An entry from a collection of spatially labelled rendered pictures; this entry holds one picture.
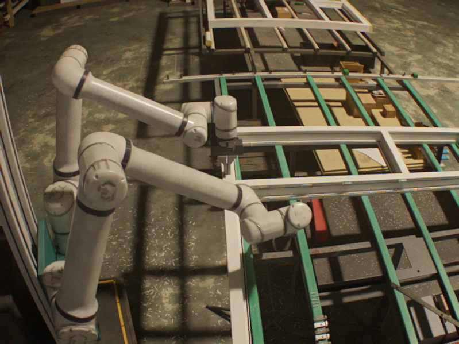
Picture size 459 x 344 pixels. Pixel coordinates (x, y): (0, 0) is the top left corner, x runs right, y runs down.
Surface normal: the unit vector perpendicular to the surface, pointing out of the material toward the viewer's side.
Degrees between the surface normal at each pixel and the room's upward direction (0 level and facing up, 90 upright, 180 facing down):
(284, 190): 90
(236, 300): 0
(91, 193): 86
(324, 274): 0
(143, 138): 0
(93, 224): 87
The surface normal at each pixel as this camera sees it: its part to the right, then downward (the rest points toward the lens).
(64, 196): 0.07, -0.70
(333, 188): 0.03, 0.60
